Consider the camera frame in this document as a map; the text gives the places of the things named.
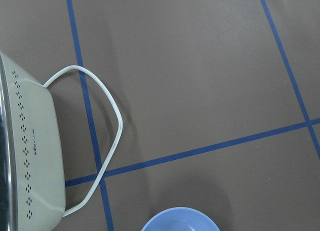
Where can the blue bowl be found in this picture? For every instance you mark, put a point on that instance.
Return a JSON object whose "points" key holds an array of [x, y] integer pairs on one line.
{"points": [[180, 219]]}

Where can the cream electric cooker appliance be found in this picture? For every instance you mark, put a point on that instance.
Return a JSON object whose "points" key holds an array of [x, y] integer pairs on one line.
{"points": [[32, 182]]}

